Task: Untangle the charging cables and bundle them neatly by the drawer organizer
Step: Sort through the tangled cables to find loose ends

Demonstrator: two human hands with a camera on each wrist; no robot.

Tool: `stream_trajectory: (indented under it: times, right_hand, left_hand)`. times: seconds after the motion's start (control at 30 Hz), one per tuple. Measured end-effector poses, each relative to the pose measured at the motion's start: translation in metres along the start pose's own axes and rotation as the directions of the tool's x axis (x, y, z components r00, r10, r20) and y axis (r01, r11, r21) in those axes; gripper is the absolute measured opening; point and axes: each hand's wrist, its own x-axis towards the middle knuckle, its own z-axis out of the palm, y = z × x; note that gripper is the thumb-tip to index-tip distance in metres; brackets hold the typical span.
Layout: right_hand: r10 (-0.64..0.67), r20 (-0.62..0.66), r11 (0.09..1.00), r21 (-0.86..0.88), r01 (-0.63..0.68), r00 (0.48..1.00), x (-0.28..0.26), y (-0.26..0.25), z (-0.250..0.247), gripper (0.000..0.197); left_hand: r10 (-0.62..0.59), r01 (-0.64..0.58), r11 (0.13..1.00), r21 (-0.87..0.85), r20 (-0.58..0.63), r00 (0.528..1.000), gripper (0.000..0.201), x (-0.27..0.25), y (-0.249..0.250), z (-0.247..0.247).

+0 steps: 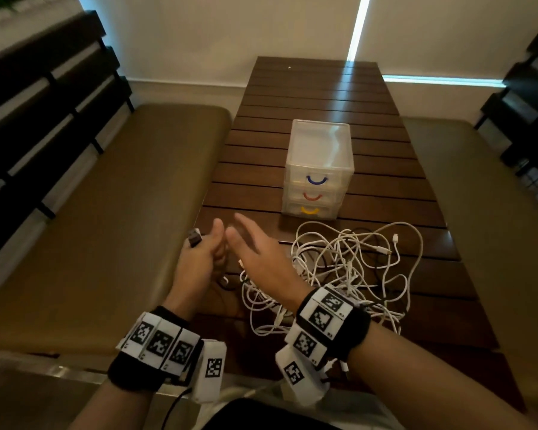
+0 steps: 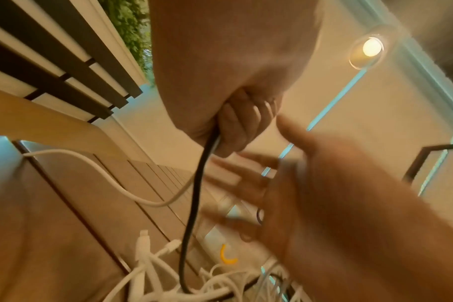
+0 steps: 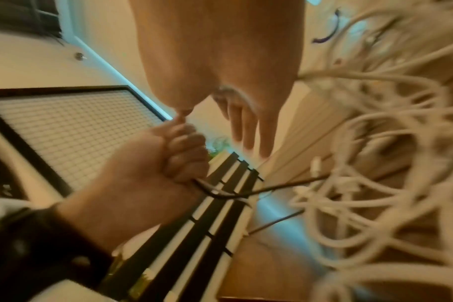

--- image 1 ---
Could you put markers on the black marker wristband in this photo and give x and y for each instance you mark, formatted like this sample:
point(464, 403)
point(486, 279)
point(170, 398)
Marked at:
point(157, 344)
point(336, 322)

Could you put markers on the clear plastic three-drawer organiser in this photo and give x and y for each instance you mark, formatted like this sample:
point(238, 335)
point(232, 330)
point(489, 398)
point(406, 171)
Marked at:
point(318, 143)

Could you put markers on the brown bench cushion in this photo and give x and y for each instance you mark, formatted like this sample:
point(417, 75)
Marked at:
point(107, 228)
point(493, 228)

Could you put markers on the brown slatted wooden table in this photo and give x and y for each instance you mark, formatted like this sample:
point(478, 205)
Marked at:
point(318, 94)

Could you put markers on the person's left hand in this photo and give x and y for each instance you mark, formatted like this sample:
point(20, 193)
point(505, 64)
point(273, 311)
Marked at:
point(195, 273)

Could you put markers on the person's right hand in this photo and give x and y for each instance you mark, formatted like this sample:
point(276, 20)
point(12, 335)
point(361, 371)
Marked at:
point(269, 268)

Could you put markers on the person's black garment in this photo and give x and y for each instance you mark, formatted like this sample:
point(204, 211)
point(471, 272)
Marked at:
point(269, 418)

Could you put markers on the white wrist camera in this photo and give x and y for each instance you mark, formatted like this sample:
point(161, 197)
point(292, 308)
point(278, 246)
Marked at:
point(300, 376)
point(211, 371)

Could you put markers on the black and white slatted planter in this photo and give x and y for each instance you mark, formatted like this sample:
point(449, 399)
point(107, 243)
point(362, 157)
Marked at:
point(27, 26)

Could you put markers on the wall light strip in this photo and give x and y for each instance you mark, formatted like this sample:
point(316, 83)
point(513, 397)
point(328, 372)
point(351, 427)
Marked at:
point(358, 26)
point(444, 81)

